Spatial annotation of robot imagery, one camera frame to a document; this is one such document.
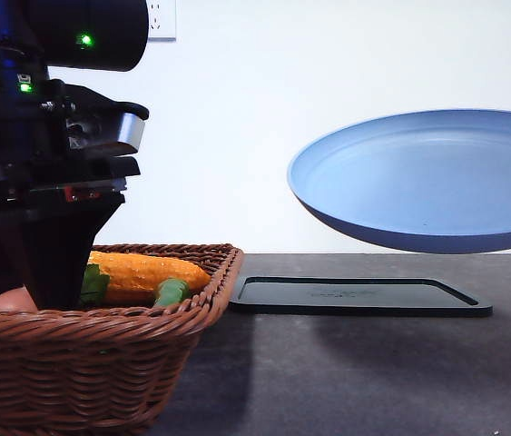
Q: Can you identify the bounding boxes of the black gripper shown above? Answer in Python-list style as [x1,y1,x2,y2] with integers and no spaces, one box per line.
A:
[0,78,150,310]

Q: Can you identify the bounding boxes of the brown egg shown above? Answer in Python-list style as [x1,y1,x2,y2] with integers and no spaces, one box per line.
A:
[0,284,40,317]

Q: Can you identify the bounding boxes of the blue plate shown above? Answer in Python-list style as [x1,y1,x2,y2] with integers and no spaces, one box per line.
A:
[288,109,511,253]

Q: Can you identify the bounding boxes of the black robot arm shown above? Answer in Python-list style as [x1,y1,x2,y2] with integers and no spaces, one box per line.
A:
[0,0,150,310]

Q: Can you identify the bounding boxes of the brown wicker basket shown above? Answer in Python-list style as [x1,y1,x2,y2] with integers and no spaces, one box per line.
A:
[0,243,244,436]

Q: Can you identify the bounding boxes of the red toy carrot with leaves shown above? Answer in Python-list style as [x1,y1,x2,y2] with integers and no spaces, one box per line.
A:
[80,263,110,307]

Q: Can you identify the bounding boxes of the yellow toy corn cob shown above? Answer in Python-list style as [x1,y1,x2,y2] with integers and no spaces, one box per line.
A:
[89,251,211,306]

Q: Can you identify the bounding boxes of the green toy vegetable stem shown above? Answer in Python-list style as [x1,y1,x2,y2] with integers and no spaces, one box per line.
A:
[155,278,191,306]

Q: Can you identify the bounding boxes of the black serving tray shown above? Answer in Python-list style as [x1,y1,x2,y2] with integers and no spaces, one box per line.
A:
[229,276,494,317]

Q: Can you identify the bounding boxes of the white wall power socket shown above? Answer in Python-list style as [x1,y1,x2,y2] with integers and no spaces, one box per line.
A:
[145,0,176,43]

